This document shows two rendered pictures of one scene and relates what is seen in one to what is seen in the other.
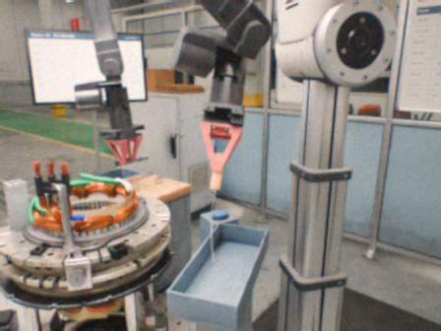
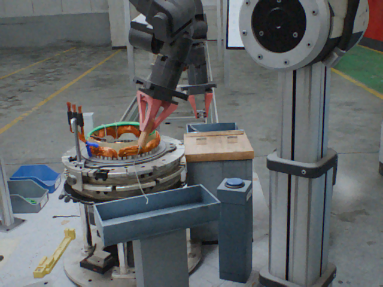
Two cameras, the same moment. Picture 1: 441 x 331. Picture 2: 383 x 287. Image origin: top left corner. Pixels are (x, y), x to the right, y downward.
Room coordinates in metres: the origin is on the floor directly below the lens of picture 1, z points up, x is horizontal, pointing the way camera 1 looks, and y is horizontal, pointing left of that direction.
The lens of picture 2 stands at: (0.05, -0.76, 1.48)
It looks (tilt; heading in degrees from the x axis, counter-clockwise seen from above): 18 degrees down; 52
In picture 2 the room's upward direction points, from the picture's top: 3 degrees counter-clockwise
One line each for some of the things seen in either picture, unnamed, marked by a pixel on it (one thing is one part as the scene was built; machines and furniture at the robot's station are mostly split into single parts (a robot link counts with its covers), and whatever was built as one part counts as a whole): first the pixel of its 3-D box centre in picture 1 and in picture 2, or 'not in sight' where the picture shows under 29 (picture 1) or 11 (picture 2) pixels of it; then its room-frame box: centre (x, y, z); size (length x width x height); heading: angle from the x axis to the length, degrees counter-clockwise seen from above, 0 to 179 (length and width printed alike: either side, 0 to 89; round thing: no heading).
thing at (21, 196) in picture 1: (18, 205); (88, 130); (0.58, 0.37, 1.14); 0.03 x 0.03 x 0.09; 56
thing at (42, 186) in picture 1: (53, 184); (75, 118); (0.50, 0.26, 1.21); 0.04 x 0.04 x 0.03; 56
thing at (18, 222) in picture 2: not in sight; (8, 223); (0.41, 0.71, 0.78); 0.09 x 0.09 x 0.01; 25
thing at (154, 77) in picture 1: (150, 80); not in sight; (3.53, 0.70, 1.30); 0.39 x 0.29 x 0.22; 59
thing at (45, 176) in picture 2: not in sight; (36, 179); (0.61, 0.95, 0.82); 0.16 x 0.14 x 0.07; 142
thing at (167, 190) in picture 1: (143, 190); (216, 145); (0.91, 0.22, 1.05); 0.20 x 0.19 x 0.02; 53
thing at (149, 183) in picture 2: (153, 249); (136, 185); (0.57, 0.12, 1.06); 0.09 x 0.04 x 0.01; 146
